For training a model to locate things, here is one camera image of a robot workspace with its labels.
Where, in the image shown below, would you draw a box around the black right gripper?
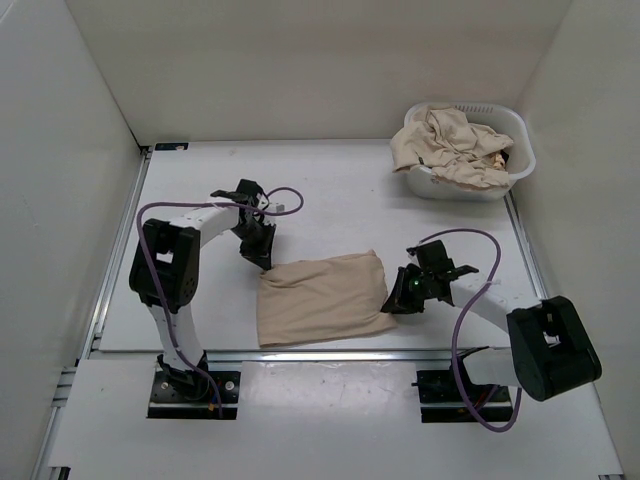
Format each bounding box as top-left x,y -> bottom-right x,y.
382,267 -> 432,315

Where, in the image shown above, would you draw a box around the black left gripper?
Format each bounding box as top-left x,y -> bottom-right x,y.
230,219 -> 276,271

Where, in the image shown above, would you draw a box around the beige trousers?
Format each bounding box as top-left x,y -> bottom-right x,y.
256,250 -> 397,348

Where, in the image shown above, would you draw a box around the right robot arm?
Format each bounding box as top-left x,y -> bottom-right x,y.
381,240 -> 602,402

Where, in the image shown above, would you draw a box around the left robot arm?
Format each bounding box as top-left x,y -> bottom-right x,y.
129,179 -> 287,403

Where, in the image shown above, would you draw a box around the black corner label sticker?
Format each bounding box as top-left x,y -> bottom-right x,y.
154,142 -> 189,151

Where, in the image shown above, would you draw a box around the beige clothes in basket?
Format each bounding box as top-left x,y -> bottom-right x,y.
390,105 -> 514,191

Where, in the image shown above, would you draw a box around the white front cover board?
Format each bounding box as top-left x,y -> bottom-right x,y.
50,360 -> 621,479

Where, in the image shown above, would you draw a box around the white laundry basket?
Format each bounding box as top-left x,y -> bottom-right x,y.
390,102 -> 536,201

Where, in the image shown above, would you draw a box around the aluminium front table rail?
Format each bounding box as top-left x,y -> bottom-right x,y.
74,349 -> 501,366

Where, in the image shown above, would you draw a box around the aluminium table rail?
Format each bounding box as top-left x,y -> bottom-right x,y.
504,192 -> 547,298
80,146 -> 154,359
74,349 -> 501,366

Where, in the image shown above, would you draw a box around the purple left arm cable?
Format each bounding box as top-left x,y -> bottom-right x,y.
136,186 -> 305,416

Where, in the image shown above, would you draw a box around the aluminium right table rail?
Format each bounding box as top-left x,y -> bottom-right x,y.
504,192 -> 547,298

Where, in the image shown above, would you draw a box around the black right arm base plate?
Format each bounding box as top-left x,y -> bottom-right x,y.
412,370 -> 513,424

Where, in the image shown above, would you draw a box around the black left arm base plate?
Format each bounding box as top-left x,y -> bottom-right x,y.
147,366 -> 241,421

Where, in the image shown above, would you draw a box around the aluminium left table rail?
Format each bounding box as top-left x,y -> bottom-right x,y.
80,146 -> 154,359

